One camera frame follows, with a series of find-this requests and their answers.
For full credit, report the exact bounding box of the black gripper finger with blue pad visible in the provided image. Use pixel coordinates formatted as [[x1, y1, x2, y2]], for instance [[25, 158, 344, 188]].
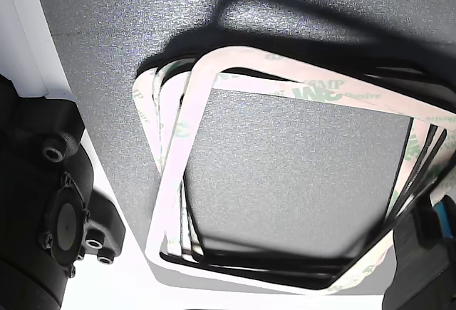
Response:
[[381, 188, 456, 310]]

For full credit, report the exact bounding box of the black six-joint robot arm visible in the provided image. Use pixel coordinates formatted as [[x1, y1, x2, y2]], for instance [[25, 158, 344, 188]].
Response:
[[0, 73, 128, 310]]

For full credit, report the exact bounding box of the dark gray rectangular mat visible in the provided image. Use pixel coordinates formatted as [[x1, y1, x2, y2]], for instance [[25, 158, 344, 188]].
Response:
[[37, 0, 456, 310]]

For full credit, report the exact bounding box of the stack of beige frame gaskets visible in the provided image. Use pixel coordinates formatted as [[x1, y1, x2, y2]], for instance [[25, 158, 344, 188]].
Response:
[[145, 45, 456, 295]]

